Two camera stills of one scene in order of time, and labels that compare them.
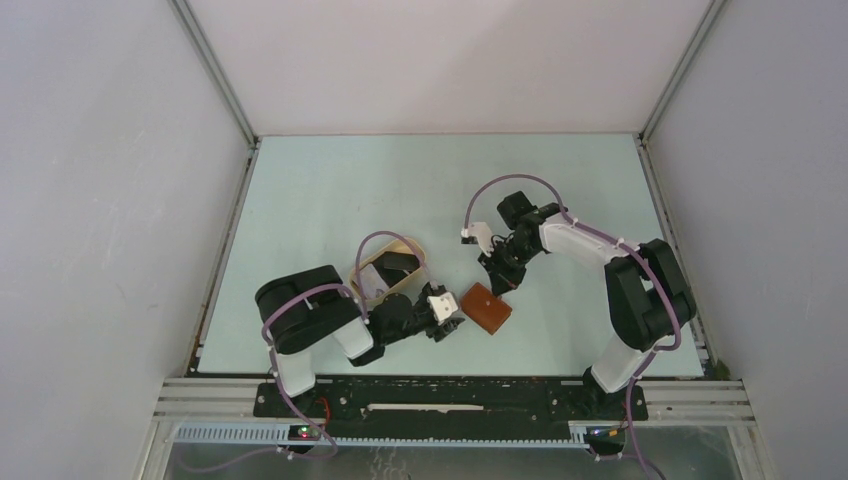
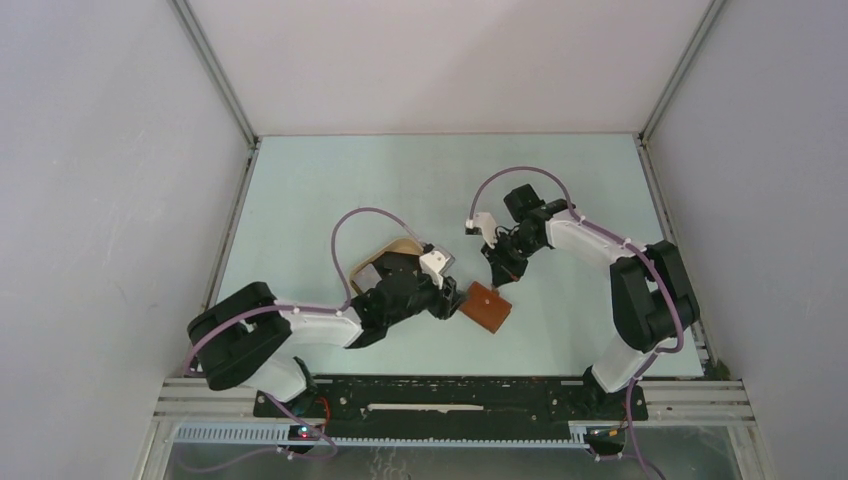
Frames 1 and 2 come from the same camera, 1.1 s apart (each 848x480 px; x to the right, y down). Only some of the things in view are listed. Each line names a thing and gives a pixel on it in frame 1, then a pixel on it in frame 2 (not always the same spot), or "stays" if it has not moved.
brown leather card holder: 485,308 stays
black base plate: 451,403 stays
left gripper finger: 447,328 to 450,297
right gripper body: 512,253 stays
